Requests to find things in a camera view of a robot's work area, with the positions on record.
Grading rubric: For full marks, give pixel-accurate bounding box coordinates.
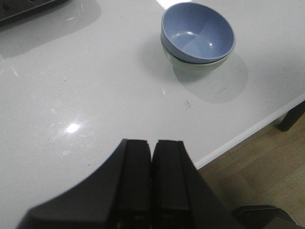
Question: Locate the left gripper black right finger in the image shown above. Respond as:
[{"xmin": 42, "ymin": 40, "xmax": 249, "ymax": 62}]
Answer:
[{"xmin": 152, "ymin": 140, "xmax": 238, "ymax": 229}]

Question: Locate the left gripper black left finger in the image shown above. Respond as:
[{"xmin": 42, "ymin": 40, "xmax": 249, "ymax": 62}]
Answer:
[{"xmin": 17, "ymin": 139, "xmax": 151, "ymax": 229}]

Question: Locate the green bowl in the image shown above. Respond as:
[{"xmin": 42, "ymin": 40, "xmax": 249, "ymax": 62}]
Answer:
[{"xmin": 160, "ymin": 39, "xmax": 231, "ymax": 74}]

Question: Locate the blue bowl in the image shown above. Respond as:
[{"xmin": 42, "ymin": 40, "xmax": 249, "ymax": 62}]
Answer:
[{"xmin": 161, "ymin": 2, "xmax": 235, "ymax": 64}]

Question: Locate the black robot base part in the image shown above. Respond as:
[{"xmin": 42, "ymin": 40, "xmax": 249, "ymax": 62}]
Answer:
[{"xmin": 232, "ymin": 205, "xmax": 304, "ymax": 229}]

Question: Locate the black table leg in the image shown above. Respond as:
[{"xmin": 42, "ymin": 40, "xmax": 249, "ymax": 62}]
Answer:
[{"xmin": 278, "ymin": 101, "xmax": 305, "ymax": 132}]

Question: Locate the black and chrome toaster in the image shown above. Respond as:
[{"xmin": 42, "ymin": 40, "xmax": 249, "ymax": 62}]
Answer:
[{"xmin": 0, "ymin": 0, "xmax": 70, "ymax": 22}]

